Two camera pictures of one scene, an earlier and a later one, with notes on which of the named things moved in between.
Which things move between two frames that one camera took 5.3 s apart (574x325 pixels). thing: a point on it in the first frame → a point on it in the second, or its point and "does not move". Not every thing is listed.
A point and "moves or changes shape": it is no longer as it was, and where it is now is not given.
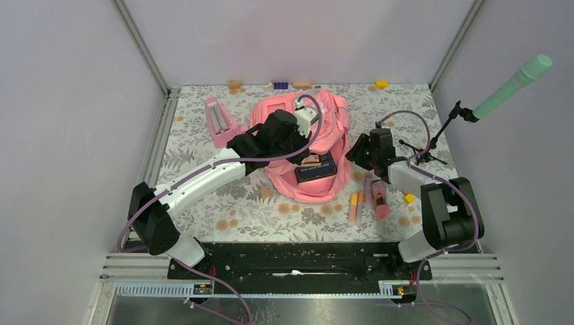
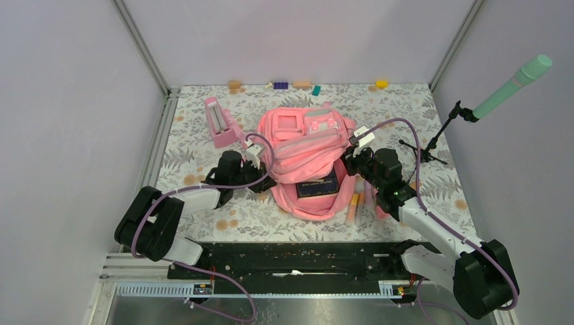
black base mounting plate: [302, 267] does not move
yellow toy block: [381, 84] does not move
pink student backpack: [335, 137] moves or changes shape
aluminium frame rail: [171, 95] does not move
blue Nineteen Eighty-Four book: [327, 168] → [328, 185]
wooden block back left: [234, 84] does not move
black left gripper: [304, 142] → [264, 184]
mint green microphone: [533, 68] does not move
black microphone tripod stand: [422, 155] does not move
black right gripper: [355, 154] → [349, 160]
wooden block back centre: [300, 84] does not move
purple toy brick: [280, 85] does not move
